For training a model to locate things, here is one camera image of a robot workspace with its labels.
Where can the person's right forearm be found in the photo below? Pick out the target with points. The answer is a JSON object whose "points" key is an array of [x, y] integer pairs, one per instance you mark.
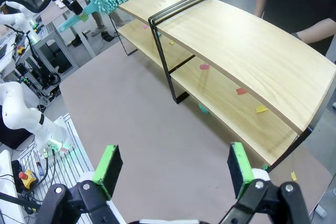
{"points": [[260, 3]]}

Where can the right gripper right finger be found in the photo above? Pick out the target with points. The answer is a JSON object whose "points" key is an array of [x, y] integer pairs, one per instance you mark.
{"points": [[240, 171]]}

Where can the green paper scrap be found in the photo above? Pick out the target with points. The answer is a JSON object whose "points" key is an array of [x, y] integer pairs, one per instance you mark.
{"points": [[264, 166], [204, 109]]}

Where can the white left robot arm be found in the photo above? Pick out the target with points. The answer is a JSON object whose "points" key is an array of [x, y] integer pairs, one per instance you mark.
{"points": [[15, 119]]}

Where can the yellow red emergency stop button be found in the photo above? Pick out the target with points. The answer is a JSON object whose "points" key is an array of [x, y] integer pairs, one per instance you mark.
{"points": [[27, 178]]}

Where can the person's left forearm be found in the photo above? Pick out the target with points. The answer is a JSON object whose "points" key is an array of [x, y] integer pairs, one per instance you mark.
{"points": [[317, 31]]}

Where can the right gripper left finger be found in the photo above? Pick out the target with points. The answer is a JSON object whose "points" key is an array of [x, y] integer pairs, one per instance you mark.
{"points": [[107, 171]]}

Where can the yellow paper scrap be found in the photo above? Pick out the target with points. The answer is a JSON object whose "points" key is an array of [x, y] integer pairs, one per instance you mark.
{"points": [[172, 42], [261, 108], [294, 176]]}

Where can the black equipment rack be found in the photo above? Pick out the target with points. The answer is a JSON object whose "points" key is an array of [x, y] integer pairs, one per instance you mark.
{"points": [[39, 66]]}

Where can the person in beige trousers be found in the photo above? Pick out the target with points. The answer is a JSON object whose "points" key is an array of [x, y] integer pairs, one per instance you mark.
{"points": [[99, 23]]}

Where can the brown top grey desk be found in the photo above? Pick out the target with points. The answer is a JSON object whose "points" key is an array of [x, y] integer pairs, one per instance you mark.
{"points": [[55, 11]]}

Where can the pink paper scrap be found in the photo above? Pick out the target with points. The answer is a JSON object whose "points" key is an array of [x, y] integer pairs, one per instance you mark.
{"points": [[204, 66]]}

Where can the wooden two-tier shelf black frame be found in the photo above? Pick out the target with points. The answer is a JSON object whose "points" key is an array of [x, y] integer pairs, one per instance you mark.
{"points": [[236, 37]]}

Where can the grey slotted mounting plate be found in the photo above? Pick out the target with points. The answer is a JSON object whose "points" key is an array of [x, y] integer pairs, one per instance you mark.
{"points": [[65, 155]]}

